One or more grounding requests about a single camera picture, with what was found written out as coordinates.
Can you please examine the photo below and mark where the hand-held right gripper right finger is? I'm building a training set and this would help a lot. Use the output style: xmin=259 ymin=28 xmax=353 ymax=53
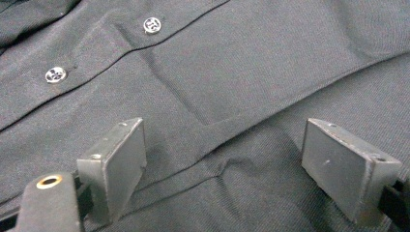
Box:
xmin=301 ymin=117 xmax=404 ymax=225

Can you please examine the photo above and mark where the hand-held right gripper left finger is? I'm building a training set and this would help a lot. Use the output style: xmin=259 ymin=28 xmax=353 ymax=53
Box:
xmin=76 ymin=117 xmax=148 ymax=226

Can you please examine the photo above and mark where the black button-up shirt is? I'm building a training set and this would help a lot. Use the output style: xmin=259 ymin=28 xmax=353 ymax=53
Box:
xmin=0 ymin=0 xmax=410 ymax=232

